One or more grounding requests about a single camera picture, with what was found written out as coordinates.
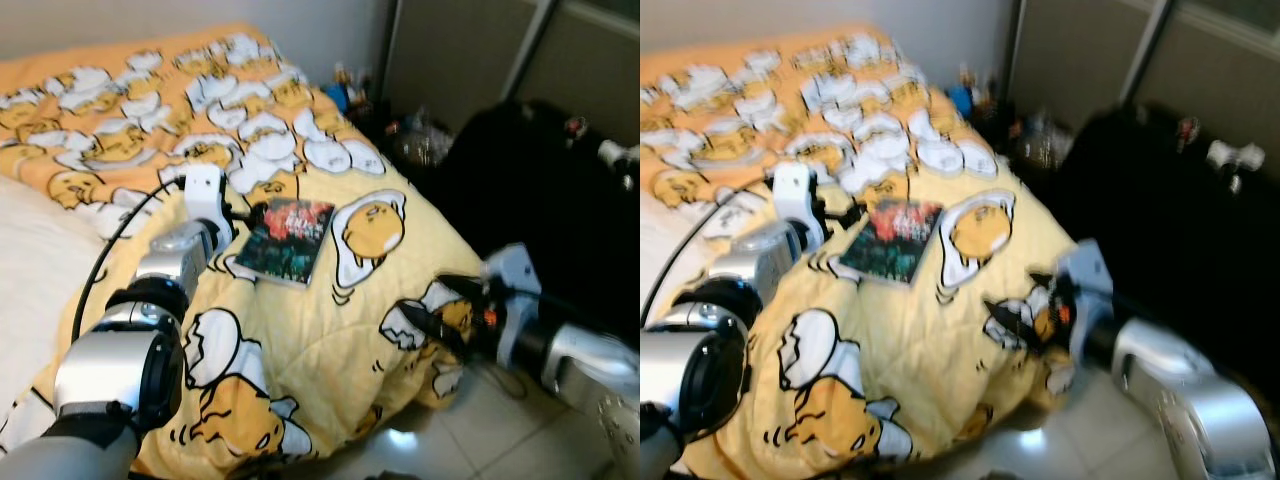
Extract dark book with red cover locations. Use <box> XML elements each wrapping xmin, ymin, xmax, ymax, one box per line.
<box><xmin>838</xmin><ymin>197</ymin><xmax>945</xmax><ymax>287</ymax></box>
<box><xmin>234</xmin><ymin>197</ymin><xmax>337</xmax><ymax>289</ymax></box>

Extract yellow egg cartoon blanket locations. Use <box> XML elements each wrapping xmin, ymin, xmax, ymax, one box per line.
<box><xmin>640</xmin><ymin>24</ymin><xmax>1101</xmax><ymax>480</ymax></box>
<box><xmin>0</xmin><ymin>24</ymin><xmax>493</xmax><ymax>480</ymax></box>

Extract large black bag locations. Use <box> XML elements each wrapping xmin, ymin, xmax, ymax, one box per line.
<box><xmin>1058</xmin><ymin>103</ymin><xmax>1280</xmax><ymax>396</ymax></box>
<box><xmin>428</xmin><ymin>97</ymin><xmax>641</xmax><ymax>346</ymax></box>

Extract clear crumpled plastic bag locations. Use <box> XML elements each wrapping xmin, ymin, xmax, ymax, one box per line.
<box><xmin>393</xmin><ymin>112</ymin><xmax>457</xmax><ymax>169</ymax></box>
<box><xmin>1012</xmin><ymin>108</ymin><xmax>1073</xmax><ymax>173</ymax></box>

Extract white quilted mattress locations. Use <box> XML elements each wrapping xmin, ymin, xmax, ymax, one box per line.
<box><xmin>640</xmin><ymin>190</ymin><xmax>706</xmax><ymax>301</ymax></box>
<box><xmin>0</xmin><ymin>175</ymin><xmax>109</xmax><ymax>396</ymax></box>

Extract small white object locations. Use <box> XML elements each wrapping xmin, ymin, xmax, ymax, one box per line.
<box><xmin>597</xmin><ymin>138</ymin><xmax>641</xmax><ymax>173</ymax></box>
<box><xmin>1205</xmin><ymin>139</ymin><xmax>1267</xmax><ymax>193</ymax></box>

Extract grey wardrobe sliding doors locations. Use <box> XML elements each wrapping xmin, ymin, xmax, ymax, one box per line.
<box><xmin>383</xmin><ymin>0</ymin><xmax>641</xmax><ymax>136</ymax></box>
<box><xmin>1005</xmin><ymin>0</ymin><xmax>1280</xmax><ymax>161</ymax></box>

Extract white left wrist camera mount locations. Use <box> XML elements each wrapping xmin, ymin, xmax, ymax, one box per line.
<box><xmin>772</xmin><ymin>161</ymin><xmax>827</xmax><ymax>251</ymax></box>
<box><xmin>182</xmin><ymin>164</ymin><xmax>235</xmax><ymax>249</ymax></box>

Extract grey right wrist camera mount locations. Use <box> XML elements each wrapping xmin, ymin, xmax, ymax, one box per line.
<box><xmin>484</xmin><ymin>242</ymin><xmax>547</xmax><ymax>367</ymax></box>
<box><xmin>1053</xmin><ymin>238</ymin><xmax>1113</xmax><ymax>363</ymax></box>

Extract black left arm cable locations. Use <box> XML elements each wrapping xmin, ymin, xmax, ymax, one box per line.
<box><xmin>68</xmin><ymin>178</ymin><xmax>191</xmax><ymax>343</ymax></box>
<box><xmin>640</xmin><ymin>183</ymin><xmax>779</xmax><ymax>326</ymax></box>

